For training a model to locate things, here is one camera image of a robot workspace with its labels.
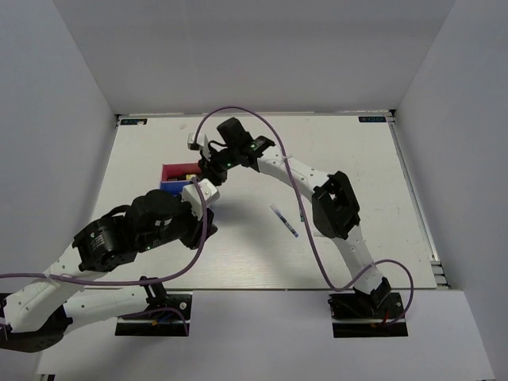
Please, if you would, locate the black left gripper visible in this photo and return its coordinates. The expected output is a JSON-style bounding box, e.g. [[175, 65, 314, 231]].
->
[[140, 188, 220, 252]]

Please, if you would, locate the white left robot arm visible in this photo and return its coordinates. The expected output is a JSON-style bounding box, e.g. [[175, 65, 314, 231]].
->
[[1, 183, 220, 353]]

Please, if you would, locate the left corner table sticker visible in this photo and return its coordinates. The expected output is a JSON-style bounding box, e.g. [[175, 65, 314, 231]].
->
[[120, 118, 148, 125]]

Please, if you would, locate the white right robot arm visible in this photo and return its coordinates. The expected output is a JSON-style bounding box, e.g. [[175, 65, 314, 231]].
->
[[188, 117, 391, 317]]

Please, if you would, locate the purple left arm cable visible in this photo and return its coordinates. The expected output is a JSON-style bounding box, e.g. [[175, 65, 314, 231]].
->
[[0, 176, 210, 337]]

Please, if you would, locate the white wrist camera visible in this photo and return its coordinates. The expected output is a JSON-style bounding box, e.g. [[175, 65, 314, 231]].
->
[[187, 133, 211, 160], [181, 179, 220, 220]]

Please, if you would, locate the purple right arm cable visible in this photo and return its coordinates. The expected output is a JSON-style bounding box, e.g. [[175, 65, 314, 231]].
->
[[194, 106, 414, 327]]

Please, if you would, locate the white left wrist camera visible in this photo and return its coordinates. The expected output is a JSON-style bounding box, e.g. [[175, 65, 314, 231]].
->
[[181, 179, 220, 220]]

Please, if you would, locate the pink blue tiered organizer box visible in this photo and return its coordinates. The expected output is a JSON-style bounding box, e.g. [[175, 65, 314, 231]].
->
[[153, 163, 202, 210]]

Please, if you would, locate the corner table sticker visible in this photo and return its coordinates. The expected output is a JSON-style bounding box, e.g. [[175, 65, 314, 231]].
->
[[358, 116, 387, 123], [120, 118, 148, 125]]

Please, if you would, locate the right corner table sticker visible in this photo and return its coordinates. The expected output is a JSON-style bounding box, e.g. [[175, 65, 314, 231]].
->
[[358, 116, 387, 123]]

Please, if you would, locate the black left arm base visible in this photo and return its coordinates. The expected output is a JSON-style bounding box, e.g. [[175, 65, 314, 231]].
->
[[114, 293, 193, 337]]

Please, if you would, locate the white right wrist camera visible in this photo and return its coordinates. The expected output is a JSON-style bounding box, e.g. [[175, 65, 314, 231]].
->
[[187, 133, 211, 160]]

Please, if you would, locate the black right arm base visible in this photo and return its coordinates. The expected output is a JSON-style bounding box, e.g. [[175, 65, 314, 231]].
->
[[328, 292, 409, 338]]

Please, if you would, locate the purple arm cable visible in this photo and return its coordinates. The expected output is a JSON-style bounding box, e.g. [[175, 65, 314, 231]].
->
[[194, 106, 414, 327], [0, 176, 210, 337]]

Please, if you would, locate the blue ink pen refill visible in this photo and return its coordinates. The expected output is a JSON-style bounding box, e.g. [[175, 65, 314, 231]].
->
[[269, 204, 299, 238]]

